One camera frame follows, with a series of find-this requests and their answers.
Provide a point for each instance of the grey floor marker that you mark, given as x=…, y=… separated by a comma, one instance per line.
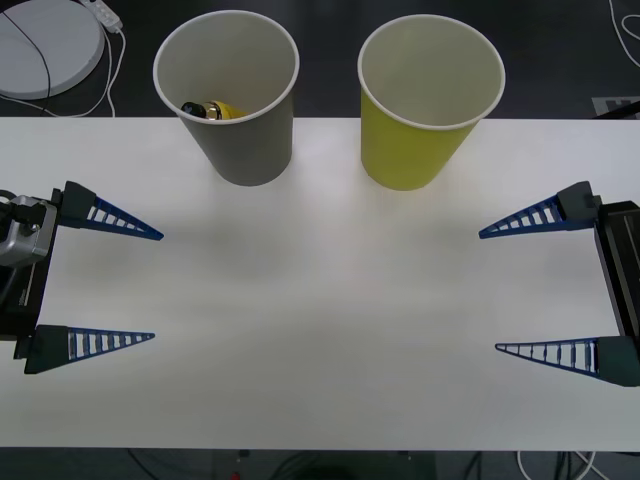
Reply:
x=607, y=106

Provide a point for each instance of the white round stand base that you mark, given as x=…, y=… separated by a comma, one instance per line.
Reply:
x=50, y=50

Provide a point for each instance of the white power strip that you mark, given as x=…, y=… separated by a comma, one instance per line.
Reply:
x=106, y=14

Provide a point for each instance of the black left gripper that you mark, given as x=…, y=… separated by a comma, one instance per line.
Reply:
x=25, y=310

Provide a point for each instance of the yellow-green plastic bin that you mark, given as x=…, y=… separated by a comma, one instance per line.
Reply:
x=405, y=150

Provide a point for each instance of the grey plastic bin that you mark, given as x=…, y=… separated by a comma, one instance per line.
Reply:
x=250, y=150

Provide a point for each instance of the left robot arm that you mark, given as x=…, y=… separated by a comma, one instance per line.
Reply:
x=25, y=235

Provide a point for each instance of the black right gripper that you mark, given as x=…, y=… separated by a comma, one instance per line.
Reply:
x=622, y=260

